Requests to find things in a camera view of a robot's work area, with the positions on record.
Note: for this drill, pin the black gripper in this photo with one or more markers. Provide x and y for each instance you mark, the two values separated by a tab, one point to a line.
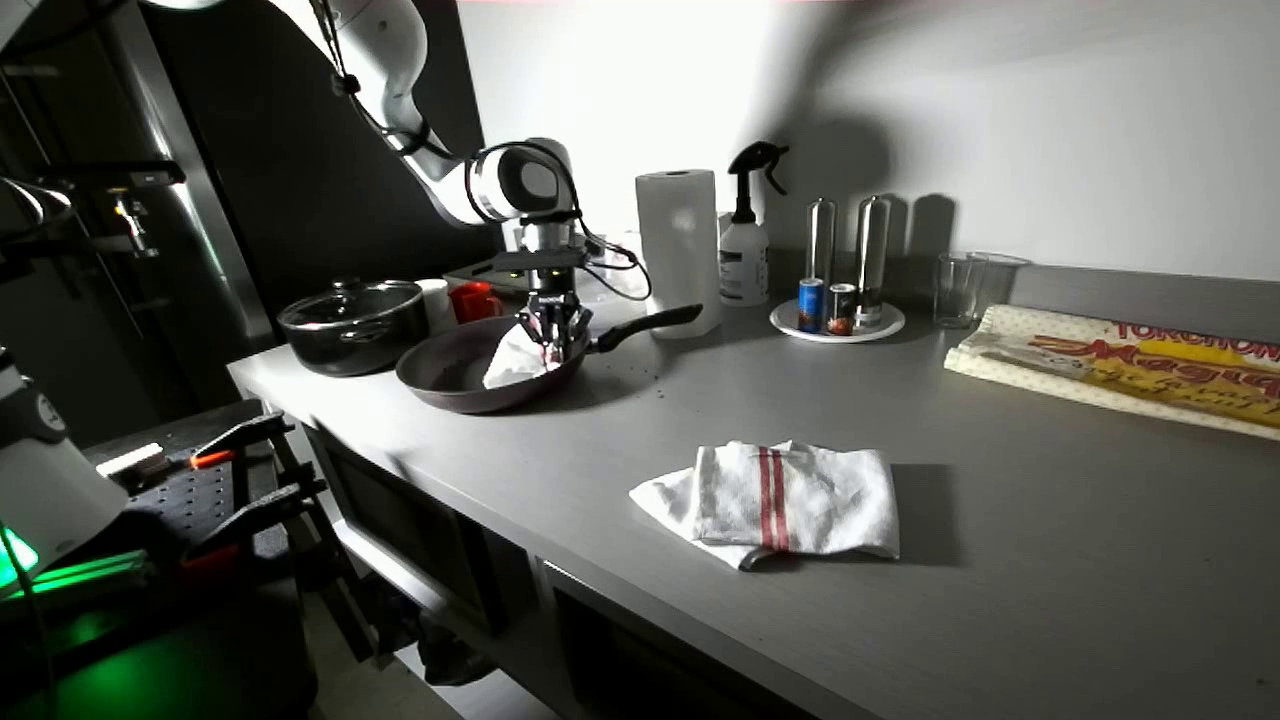
555	280

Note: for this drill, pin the white cloth with red stripes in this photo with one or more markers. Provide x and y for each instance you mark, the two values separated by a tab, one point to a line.
803	507
515	366

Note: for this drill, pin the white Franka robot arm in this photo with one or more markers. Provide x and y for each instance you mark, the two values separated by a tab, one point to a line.
386	53

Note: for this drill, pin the dark non-stick frying pan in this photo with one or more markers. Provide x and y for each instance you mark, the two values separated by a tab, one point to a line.
447	374

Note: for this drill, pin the red bowl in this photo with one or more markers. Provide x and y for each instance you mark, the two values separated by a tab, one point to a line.
473	300

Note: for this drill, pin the white paper towel roll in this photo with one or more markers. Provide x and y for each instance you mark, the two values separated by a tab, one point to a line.
677	240

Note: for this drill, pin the white spray bottle black trigger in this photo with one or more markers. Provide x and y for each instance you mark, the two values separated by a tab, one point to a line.
747	254

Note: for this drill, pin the black cooking pot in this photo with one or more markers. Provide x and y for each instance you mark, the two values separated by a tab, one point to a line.
353	351

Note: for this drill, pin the glass pot lid black knob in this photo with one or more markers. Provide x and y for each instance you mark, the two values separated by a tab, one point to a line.
353	305

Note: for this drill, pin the blue can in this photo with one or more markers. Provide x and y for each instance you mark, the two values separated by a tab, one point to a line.
809	305

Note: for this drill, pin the steel cylinder canister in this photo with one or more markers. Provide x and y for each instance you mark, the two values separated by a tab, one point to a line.
881	240
820	240
932	245

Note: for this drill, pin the dark small can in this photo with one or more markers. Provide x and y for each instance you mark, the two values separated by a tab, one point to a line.
840	309

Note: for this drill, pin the white round plate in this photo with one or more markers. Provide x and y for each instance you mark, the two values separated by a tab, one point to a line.
881	327

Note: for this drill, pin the black perforated robot table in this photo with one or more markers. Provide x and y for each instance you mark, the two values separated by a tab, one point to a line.
184	507

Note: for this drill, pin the clear glass jar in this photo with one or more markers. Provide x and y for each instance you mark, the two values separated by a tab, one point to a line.
994	280

